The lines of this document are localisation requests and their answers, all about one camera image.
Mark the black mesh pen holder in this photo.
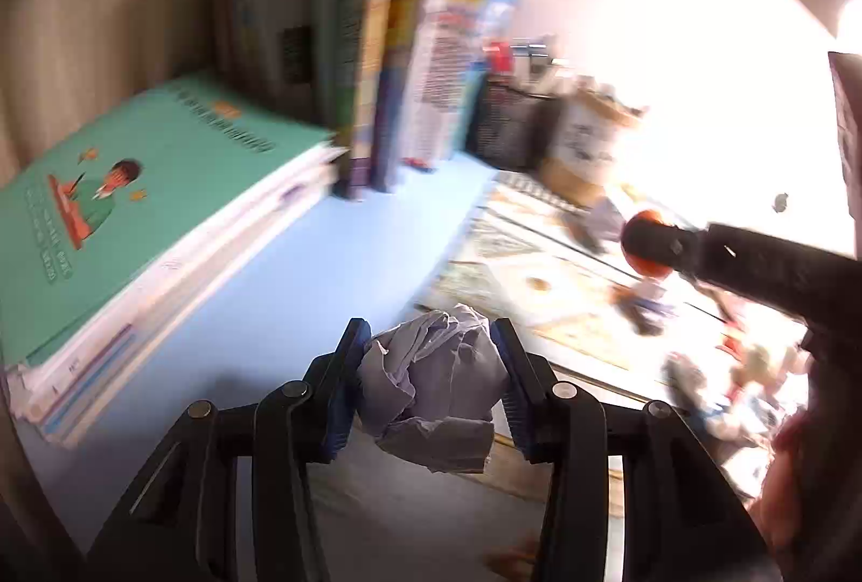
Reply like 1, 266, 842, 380
467, 73, 561, 174

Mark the grey paper ball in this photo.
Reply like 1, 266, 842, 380
356, 303, 511, 475

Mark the person's right forearm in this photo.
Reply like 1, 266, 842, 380
750, 410, 819, 552

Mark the patterned desk mat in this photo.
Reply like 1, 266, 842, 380
414, 170, 812, 498

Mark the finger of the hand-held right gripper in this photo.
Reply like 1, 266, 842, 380
621, 214, 862, 328

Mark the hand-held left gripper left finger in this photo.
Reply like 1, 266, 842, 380
84, 318, 374, 582

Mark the kraft cardboard container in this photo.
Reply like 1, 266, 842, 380
540, 75, 649, 209

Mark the green illustrated book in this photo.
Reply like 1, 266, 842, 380
0, 72, 338, 368

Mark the small orange mandarin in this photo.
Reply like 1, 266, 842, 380
623, 209, 675, 279

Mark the stack of books, green cover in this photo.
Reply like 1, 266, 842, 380
5, 141, 347, 449

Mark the row of upright books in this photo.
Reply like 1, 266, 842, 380
204, 0, 523, 200

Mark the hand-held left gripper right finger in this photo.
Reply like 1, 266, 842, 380
490, 318, 785, 582

